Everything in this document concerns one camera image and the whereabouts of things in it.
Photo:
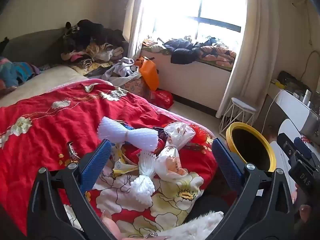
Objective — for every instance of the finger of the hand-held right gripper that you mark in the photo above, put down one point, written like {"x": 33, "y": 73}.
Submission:
{"x": 302, "y": 146}
{"x": 302, "y": 173}

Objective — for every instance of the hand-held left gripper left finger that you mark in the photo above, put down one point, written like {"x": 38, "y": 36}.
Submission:
{"x": 97, "y": 160}

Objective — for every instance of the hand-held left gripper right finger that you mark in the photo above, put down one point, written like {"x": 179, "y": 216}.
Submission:
{"x": 225, "y": 162}

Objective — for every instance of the yellow rimmed black trash bin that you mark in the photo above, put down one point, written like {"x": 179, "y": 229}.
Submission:
{"x": 250, "y": 147}

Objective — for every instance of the person's right hand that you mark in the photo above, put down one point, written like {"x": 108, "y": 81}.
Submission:
{"x": 306, "y": 213}

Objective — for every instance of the person's left hand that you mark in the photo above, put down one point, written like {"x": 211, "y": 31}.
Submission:
{"x": 130, "y": 235}

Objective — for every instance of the small red white wrapper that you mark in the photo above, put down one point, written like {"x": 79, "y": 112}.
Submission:
{"x": 305, "y": 138}

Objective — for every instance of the yellow wrapper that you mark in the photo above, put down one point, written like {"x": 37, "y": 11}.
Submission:
{"x": 122, "y": 166}

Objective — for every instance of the red crinkled wrapper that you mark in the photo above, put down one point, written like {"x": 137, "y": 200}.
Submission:
{"x": 200, "y": 133}

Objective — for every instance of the white vanity desk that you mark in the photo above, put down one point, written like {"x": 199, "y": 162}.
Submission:
{"x": 292, "y": 107}

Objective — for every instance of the large white foam net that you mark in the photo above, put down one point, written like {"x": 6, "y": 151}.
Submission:
{"x": 140, "y": 137}

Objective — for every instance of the white bottle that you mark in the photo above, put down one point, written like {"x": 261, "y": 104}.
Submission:
{"x": 306, "y": 96}

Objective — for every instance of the printed white plastic bag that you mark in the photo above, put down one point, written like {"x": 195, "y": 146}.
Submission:
{"x": 172, "y": 162}

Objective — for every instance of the small white foam net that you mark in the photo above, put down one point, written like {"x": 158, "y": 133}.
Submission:
{"x": 142, "y": 187}

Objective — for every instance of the red floral blanket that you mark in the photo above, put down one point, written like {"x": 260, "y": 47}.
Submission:
{"x": 45, "y": 135}

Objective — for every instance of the small yellow box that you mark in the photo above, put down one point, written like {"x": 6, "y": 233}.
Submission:
{"x": 277, "y": 83}

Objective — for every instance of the dark patterned bag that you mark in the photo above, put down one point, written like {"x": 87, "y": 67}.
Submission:
{"x": 290, "y": 80}

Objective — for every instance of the white fluffy cloth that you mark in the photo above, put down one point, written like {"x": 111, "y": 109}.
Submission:
{"x": 200, "y": 227}

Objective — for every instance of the red plastic bag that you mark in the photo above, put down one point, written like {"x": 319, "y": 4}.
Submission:
{"x": 162, "y": 98}

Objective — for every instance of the lavender grey clothes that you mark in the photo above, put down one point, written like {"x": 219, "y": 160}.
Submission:
{"x": 122, "y": 68}

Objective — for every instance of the beige bed sheet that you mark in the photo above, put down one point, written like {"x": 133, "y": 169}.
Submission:
{"x": 45, "y": 80}

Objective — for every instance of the orange bag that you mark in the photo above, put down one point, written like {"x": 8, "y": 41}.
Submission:
{"x": 148, "y": 72}

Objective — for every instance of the cream curtain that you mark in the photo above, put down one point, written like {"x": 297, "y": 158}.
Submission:
{"x": 137, "y": 30}
{"x": 245, "y": 55}

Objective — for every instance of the dark jacket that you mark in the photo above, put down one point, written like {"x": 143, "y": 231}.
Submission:
{"x": 182, "y": 53}

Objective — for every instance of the teal patterned cloth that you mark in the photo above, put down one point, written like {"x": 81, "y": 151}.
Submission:
{"x": 15, "y": 72}

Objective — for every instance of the pile of clothes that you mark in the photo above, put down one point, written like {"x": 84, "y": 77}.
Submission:
{"x": 90, "y": 37}

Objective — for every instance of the colourful cloth pile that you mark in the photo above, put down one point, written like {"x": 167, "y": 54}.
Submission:
{"x": 152, "y": 45}

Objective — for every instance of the grey headboard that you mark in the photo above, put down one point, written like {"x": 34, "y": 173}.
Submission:
{"x": 35, "y": 45}

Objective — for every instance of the black cloth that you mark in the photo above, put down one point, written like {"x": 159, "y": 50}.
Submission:
{"x": 3, "y": 46}

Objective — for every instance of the window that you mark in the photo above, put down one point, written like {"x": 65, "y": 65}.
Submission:
{"x": 220, "y": 2}

